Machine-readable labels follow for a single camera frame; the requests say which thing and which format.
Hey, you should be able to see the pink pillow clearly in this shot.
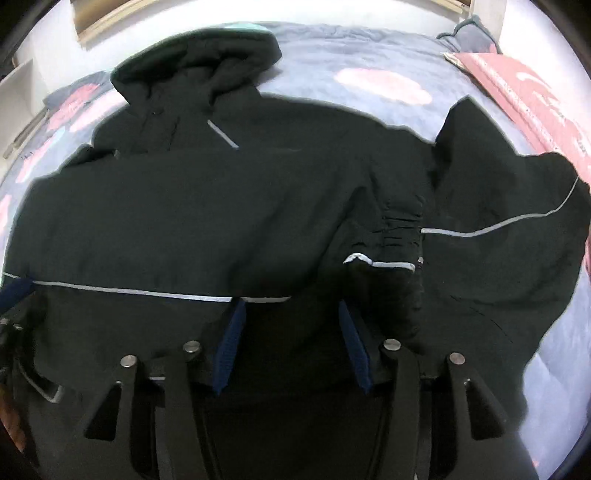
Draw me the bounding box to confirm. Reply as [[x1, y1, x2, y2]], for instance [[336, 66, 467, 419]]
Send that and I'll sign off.
[[444, 53, 590, 182]]

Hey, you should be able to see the white bookshelf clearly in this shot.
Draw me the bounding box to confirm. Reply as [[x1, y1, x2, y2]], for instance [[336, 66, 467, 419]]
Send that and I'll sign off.
[[1, 59, 49, 162]]

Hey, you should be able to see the black hooded jacket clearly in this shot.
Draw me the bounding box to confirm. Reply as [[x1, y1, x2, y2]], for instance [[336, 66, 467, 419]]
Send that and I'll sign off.
[[1, 28, 590, 479]]

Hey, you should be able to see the grey blue pillow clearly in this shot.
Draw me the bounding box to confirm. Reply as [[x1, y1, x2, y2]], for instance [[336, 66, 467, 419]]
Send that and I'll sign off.
[[436, 15, 502, 54]]

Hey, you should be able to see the grey floral bed blanket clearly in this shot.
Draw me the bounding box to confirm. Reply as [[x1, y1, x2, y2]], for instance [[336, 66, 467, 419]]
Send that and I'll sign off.
[[1, 23, 590, 479]]

